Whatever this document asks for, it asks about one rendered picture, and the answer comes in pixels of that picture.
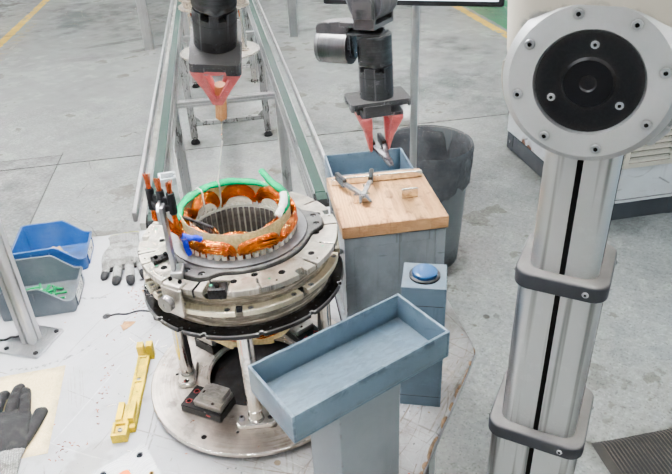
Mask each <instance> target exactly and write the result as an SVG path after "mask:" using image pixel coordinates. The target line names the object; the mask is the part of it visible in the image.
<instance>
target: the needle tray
mask: <svg viewBox="0 0 672 474"><path fill-rule="evenodd" d="M449 338H450V331H449V330H447V329H446V328H445V327H443V326H442V325H441V324H439V323H438V322H437V321H435V320H434V319H432V318H431V317H430V316H428V315H427V314H426V313H424V312H423V311H422V310H420V309H419V308H417V307H416V306H415V305H413V304H412V303H411V302H409V301H408V300H407V299H405V298H404V297H402V296H401V295H400V294H396V295H393V296H391V297H389V298H387V299H385V300H383V301H381V302H379V303H377V304H375V305H373V306H371V307H369V308H367V309H364V310H362V311H360V312H358V313H356V314H354V315H352V316H350V317H348V318H346V319H344V320H342V321H340V322H338V323H335V324H333V325H331V326H329V327H327V328H325V329H323V330H321V331H319V332H317V333H315V334H313V335H311V336H309V337H306V338H304V339H302V340H300V341H298V342H296V343H294V344H292V345H290V346H288V347H286V348H284V349H282V350H280V351H277V352H275V353H273V354H271V355H269V356H267V357H265V358H263V359H261V360H259V361H257V362H255V363H253V364H251V365H248V373H249V379H250V386H251V391H252V393H253V394H254V395H255V396H256V397H257V399H258V400H259V401H260V402H261V404H262V405H263V406H264V407H265V408H266V410H267V411H268V412H269V413H270V415H271V416H272V417H273V418H274V419H275V421H276V422H277V423H278V424H279V425H280V427H281V428H282V429H283V430H284V432H285V433H286V434H287V435H288V436H289V438H290V439H291V440H292V441H293V443H294V444H296V443H297V442H299V441H301V440H303V439H304V438H306V437H308V436H310V435H311V446H312V457H313V468H314V474H399V419H400V383H402V382H404V381H406V380H407V379H409V378H411V377H413V376H414V375H416V374H418V373H420V372H421V371H423V370H425V369H427V368H428V367H430V366H432V365H434V364H435V363H437V362H439V361H441V360H442V359H444V358H446V357H448V355H449Z"/></svg>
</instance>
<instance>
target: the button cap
mask: <svg viewBox="0 0 672 474"><path fill-rule="evenodd" d="M437 274H438V270H437V268H436V267H434V266H433V265H431V264H426V263H423V264H418V265H416V266H414V267H413V269H412V276H413V277H414V278H416V279H418V280H421V281H430V280H433V279H435V278H436V277H437Z"/></svg>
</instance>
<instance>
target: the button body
mask: <svg viewBox="0 0 672 474"><path fill-rule="evenodd" d="M418 264H423V263H408V262H405V263H404V269H403V277H402V285H401V296H402V297H404V298H405V299H407V300H408V301H409V302H411V303H412V304H413V305H415V306H416V307H417V308H419V309H420V310H422V311H423V312H424V313H426V314H427V315H428V316H430V317H431V318H432V319H434V320H435V321H437V322H438V323H439V324H441V325H442V326H443V327H445V311H446V293H447V265H444V264H431V265H433V266H434V267H436V268H437V269H438V270H439V271H440V273H441V277H440V279H439V281H437V282H436V283H433V284H428V285H423V284H418V283H415V282H413V281H412V280H411V279H410V277H409V271H410V270H411V269H412V268H413V267H414V266H416V265H418ZM442 364H443V359H442V360H441V361H439V362H437V363H435V364H434V365H432V366H430V367H428V368H427V369H425V370H423V371H421V372H420V373H418V374H416V375H414V376H413V377H411V378H409V379H407V380H406V381H404V382H402V383H400V403H401V404H412V405H423V406H434V407H440V400H441V382H442Z"/></svg>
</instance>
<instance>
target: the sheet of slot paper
mask: <svg viewBox="0 0 672 474"><path fill-rule="evenodd" d="M65 367H66V365H63V366H58V367H54V368H48V369H42V370H37V371H31V372H25V373H20V374H14V375H8V376H3V377H0V392H1V391H4V390H8V391H9V392H10V393H11V391H12V389H13V387H14V386H16V385H17V384H20V383H23V384H24V385H25V387H29V388H30V389H31V413H32V414H33V412H34V410H35V409H36V408H38V407H46V408H47V409H48V414H47V416H46V417H45V419H44V421H43V423H42V425H41V426H40V428H39V430H38V431H37V433H36V435H35V436H34V438H33V439H32V441H31V442H30V444H29V445H28V447H27V448H26V450H25V452H24V453H23V455H22V457H21V459H22V458H27V457H32V456H37V455H42V454H47V453H48V450H49V445H50V440H51V435H52V431H53V426H54V421H55V416H56V411H57V406H58V401H59V397H60V392H61V387H62V382H63V377H64V372H65Z"/></svg>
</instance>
